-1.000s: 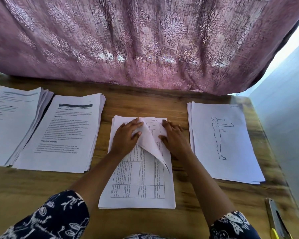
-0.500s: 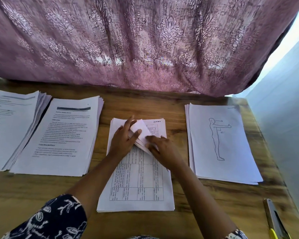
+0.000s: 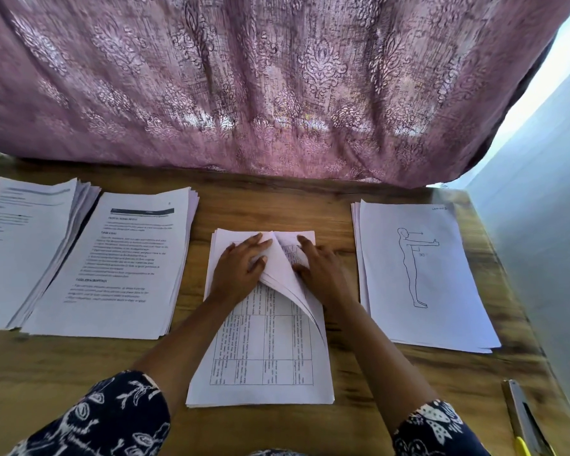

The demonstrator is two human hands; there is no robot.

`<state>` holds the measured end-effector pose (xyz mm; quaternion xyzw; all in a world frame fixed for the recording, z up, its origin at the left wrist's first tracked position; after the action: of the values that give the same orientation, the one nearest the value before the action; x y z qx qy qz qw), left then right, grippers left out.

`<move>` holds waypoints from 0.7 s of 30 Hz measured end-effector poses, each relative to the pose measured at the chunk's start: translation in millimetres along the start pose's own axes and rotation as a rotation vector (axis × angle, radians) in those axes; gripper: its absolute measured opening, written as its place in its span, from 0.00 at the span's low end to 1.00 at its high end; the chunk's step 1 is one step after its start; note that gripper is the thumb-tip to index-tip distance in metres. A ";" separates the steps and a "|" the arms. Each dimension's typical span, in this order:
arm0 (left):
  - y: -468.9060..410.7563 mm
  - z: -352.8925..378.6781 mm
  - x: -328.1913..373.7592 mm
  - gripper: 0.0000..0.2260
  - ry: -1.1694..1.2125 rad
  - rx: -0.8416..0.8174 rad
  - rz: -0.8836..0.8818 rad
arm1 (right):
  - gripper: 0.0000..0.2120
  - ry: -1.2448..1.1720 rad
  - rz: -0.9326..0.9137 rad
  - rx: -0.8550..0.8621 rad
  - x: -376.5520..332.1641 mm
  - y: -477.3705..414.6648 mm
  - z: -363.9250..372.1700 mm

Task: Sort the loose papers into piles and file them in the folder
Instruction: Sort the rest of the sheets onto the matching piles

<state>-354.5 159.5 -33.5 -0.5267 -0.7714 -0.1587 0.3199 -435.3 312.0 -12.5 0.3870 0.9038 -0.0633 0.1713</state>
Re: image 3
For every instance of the stack with dark header bar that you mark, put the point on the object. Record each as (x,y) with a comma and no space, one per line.
(114,270)

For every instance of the stack of table-printed sheets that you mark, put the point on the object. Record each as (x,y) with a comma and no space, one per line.
(266,361)

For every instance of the pink patterned curtain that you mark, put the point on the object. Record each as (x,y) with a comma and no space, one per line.
(266,80)

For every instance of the person's left hand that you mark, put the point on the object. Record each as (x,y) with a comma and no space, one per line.
(237,270)

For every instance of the person's left forearm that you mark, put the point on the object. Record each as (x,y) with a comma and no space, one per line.
(180,346)

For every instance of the person's right forearm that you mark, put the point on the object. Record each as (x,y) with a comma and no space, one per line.
(385,365)

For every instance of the person's right hand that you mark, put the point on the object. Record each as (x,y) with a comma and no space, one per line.
(325,275)

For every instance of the stack of printed papers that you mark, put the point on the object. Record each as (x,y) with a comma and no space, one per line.
(24,251)

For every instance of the silver yellow black stapler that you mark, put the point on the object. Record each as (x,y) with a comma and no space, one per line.
(524,418)

